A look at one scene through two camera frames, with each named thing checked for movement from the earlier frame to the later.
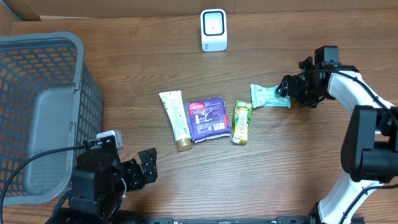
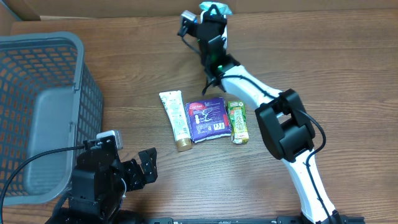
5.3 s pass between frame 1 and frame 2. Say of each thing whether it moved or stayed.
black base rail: stayed
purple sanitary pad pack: stayed
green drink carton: moved
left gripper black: stayed
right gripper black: moved
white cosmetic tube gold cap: stayed
